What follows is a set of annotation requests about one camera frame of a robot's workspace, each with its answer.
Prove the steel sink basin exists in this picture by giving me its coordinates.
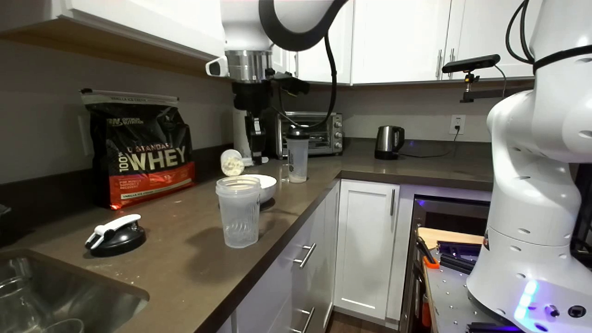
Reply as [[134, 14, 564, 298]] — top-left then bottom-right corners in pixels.
[[0, 248, 151, 333]]

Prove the clear glass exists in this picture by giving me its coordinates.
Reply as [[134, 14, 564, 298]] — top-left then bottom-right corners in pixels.
[[0, 270, 40, 333]]

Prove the black stereo camera on mount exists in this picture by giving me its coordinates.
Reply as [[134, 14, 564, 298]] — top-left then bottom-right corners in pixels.
[[440, 51, 508, 105]]

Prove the steel electric kettle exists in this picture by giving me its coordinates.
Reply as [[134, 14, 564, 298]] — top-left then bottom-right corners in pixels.
[[371, 122, 406, 161]]

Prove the clear open shaker cup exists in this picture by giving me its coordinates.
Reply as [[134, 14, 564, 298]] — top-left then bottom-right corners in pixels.
[[214, 174, 262, 251]]

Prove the steel cabinet door handle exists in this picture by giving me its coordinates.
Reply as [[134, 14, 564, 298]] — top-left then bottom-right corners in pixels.
[[386, 187, 399, 218]]

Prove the wooden board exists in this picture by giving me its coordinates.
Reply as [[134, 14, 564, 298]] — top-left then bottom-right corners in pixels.
[[416, 225, 486, 249]]

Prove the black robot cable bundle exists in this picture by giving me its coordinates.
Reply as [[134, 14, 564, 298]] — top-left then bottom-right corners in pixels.
[[503, 0, 538, 68]]

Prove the black red whey bag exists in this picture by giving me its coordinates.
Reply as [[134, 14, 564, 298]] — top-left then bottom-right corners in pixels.
[[79, 87, 199, 212]]

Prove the white bowl with powder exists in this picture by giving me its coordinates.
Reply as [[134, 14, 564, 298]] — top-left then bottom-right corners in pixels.
[[234, 172, 279, 205]]

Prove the dark built-in appliance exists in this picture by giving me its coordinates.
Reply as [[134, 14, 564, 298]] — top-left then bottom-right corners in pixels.
[[408, 194, 493, 236]]

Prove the steel drawer bar handle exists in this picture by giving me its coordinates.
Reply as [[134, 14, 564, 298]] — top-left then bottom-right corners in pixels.
[[286, 305, 318, 333], [290, 242, 318, 270]]

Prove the orange handled tool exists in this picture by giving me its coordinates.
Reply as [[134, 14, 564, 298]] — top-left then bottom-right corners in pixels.
[[418, 236, 443, 272]]

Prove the shaker bottle with black lid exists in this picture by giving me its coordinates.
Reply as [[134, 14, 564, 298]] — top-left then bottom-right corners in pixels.
[[284, 124, 312, 185]]

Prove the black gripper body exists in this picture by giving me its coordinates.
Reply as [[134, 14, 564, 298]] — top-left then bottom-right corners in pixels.
[[231, 79, 277, 127]]

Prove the silver toaster oven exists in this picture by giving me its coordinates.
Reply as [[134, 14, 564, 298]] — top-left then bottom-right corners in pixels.
[[279, 109, 345, 157]]

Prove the white paper towel roll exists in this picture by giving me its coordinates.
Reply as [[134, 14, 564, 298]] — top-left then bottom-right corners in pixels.
[[231, 109, 247, 164]]

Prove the black shaker lid white cap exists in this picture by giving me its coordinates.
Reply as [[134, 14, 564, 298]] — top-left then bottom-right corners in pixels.
[[83, 212, 147, 259]]

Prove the perforated metal robot table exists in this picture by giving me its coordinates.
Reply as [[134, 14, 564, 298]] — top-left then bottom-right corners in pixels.
[[423, 262, 525, 333]]

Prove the steel wall cabinet handle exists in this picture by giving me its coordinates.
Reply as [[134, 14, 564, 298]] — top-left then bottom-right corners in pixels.
[[434, 46, 447, 81]]

